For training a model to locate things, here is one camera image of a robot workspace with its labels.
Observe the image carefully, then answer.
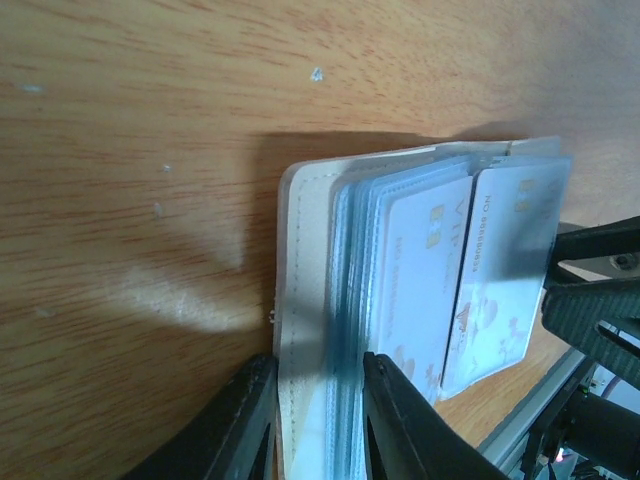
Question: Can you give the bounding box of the VIP card right sleeve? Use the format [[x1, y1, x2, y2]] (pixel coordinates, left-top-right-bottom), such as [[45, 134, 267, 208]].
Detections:
[[440, 155, 572, 399]]

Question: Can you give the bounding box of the aluminium front rail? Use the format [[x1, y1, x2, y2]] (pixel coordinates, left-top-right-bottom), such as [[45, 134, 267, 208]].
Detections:
[[477, 349, 595, 476]]

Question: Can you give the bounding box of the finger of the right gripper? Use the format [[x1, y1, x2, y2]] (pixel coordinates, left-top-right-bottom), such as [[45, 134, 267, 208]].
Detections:
[[542, 278, 639, 375], [547, 216, 639, 285]]

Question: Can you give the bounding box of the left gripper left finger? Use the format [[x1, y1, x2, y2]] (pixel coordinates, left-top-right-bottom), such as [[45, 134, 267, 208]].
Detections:
[[123, 354, 278, 480]]

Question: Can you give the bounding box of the VIP card left sleeve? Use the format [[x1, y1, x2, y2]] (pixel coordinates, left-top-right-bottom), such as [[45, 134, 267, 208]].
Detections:
[[368, 176, 473, 403]]

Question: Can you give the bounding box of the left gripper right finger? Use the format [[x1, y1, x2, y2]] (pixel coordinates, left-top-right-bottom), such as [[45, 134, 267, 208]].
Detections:
[[363, 352, 506, 480]]

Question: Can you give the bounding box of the vip card sleeve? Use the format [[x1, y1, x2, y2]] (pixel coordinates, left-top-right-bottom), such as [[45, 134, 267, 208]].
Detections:
[[368, 176, 473, 403], [440, 155, 572, 399]]

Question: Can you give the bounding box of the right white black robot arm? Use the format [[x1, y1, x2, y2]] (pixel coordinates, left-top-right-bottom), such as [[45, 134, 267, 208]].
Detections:
[[521, 217, 639, 479]]

